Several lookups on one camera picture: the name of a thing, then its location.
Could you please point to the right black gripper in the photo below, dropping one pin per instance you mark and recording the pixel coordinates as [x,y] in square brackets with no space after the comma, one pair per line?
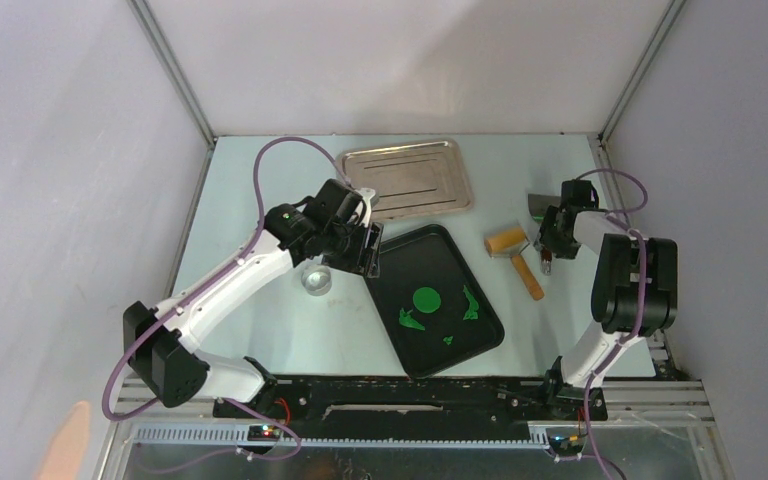
[564,251]

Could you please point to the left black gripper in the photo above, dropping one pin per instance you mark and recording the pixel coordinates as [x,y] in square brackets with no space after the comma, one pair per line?
[363,261]

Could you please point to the metal scraper with wooden handle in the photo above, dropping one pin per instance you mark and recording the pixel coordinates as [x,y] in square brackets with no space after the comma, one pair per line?
[538,204]

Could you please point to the wooden dough roller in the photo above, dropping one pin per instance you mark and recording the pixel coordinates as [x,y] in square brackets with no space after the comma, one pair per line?
[510,243]

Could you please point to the green dough piece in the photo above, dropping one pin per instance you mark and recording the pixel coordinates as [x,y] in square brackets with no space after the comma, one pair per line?
[427,300]

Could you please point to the black plastic tray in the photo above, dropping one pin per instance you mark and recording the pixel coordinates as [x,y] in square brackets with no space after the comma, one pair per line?
[428,256]

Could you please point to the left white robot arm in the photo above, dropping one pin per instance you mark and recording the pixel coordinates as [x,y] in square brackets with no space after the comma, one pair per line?
[163,343]

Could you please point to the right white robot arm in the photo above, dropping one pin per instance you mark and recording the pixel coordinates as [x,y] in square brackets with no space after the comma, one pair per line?
[634,294]

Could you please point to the green dough scrap left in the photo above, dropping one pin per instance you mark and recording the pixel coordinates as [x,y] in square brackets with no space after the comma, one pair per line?
[406,320]

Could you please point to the green dough scrap right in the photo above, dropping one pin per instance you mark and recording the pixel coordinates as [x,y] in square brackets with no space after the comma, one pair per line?
[473,306]

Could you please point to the silver metal tray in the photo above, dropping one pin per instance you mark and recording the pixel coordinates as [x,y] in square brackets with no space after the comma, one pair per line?
[411,179]

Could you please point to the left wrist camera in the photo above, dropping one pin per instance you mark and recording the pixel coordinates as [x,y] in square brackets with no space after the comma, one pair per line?
[370,196]

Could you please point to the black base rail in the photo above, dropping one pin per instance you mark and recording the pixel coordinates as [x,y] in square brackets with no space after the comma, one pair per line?
[435,409]

